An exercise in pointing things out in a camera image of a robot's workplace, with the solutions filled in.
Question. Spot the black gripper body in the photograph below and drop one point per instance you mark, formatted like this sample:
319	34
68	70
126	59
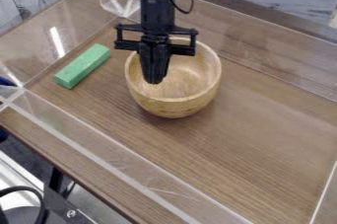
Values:
148	37

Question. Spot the clear acrylic tray wall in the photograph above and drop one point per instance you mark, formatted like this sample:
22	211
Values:
249	161

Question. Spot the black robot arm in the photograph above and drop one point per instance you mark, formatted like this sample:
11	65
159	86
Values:
158	38

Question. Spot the clear acrylic corner bracket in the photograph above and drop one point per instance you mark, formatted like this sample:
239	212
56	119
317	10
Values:
122	8

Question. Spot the black metal table leg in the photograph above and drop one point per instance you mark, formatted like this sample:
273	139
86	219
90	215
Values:
56	180

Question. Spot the green rectangular block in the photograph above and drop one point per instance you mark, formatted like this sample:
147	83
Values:
80	67

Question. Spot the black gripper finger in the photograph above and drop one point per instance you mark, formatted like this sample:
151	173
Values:
162	62
148	62

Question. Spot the blue object at edge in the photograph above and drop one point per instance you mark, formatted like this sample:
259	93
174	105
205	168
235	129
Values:
6	82

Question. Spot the brown wooden bowl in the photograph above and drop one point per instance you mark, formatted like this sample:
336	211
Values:
188	88

